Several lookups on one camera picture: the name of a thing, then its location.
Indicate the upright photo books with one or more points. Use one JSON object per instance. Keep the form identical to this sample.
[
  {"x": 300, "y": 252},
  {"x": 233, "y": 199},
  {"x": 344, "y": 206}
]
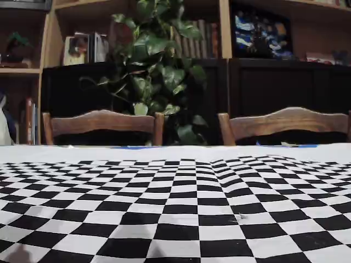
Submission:
[{"x": 79, "y": 49}]

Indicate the small debris speck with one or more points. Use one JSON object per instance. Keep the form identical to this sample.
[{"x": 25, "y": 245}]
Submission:
[{"x": 241, "y": 217}]

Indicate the checkerboard printed white sheet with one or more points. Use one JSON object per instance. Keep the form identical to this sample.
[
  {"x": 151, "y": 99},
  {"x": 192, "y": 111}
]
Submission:
[{"x": 175, "y": 191}]

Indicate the tan paper scrap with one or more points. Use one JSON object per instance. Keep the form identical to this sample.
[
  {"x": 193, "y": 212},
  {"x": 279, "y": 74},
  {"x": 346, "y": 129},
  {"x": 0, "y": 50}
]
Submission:
[{"x": 289, "y": 144}]

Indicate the light wooden bookshelf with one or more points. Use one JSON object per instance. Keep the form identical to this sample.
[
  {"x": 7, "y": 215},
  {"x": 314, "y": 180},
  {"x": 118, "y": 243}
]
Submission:
[{"x": 225, "y": 27}]

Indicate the small bonsai model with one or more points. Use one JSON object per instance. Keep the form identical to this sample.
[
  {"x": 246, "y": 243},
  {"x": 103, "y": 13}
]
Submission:
[{"x": 16, "y": 46}]

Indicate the dark box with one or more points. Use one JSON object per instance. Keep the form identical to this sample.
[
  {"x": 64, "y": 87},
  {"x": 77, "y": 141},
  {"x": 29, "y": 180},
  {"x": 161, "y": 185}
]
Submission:
[{"x": 24, "y": 3}]

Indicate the blue painted picture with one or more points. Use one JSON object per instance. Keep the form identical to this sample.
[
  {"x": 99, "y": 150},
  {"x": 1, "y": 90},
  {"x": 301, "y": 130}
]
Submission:
[{"x": 260, "y": 35}]

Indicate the green pothos plant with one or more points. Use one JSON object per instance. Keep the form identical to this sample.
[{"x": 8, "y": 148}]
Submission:
[{"x": 153, "y": 68}]

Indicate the white plastic bag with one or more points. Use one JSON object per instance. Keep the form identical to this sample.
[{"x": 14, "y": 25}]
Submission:
[{"x": 5, "y": 126}]

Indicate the row of brown books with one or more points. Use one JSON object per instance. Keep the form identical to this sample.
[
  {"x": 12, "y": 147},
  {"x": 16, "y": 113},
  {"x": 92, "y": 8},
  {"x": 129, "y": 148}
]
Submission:
[{"x": 197, "y": 41}]

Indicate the black cabinet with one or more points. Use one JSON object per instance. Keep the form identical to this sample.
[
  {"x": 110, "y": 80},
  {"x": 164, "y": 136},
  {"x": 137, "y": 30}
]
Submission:
[{"x": 274, "y": 82}]

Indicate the brown wooden chair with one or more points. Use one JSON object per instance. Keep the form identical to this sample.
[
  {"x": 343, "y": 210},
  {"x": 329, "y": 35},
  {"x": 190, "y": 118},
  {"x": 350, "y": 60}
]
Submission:
[
  {"x": 101, "y": 123},
  {"x": 288, "y": 120}
]

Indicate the upright red white books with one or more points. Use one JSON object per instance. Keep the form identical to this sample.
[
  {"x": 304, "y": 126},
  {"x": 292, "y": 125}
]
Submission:
[{"x": 31, "y": 120}]

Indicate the flat colourful box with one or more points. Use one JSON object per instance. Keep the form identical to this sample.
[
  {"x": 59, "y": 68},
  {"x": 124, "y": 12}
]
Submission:
[{"x": 323, "y": 58}]

